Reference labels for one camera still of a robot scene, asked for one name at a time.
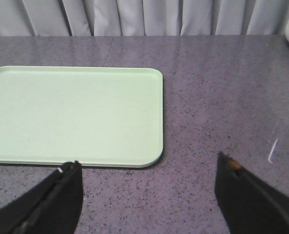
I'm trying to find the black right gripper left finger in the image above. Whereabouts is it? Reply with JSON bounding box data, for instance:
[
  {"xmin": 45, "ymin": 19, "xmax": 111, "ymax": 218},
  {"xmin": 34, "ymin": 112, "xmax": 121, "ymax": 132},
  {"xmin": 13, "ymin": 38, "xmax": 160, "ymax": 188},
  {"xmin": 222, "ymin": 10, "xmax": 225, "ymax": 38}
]
[{"xmin": 0, "ymin": 161, "xmax": 83, "ymax": 234}]

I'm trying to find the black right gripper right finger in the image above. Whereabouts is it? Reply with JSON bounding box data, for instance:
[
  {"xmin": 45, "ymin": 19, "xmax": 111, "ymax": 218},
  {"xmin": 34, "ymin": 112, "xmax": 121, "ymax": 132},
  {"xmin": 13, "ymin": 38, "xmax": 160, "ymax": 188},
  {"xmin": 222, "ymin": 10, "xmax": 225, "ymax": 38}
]
[{"xmin": 214, "ymin": 152, "xmax": 289, "ymax": 234}]

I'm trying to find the light green tray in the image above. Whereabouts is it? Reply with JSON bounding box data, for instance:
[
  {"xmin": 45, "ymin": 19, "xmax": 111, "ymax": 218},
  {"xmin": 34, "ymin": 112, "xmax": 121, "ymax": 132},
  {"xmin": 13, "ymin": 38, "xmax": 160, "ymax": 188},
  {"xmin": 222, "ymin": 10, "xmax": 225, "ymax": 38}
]
[{"xmin": 0, "ymin": 66, "xmax": 163, "ymax": 168}]

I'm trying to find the white curtain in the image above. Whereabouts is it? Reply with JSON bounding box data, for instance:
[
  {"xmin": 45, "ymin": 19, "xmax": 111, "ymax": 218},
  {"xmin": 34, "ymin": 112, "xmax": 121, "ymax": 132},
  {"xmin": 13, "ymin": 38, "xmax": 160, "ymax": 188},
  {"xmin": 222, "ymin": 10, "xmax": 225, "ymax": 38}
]
[{"xmin": 0, "ymin": 0, "xmax": 289, "ymax": 36}]

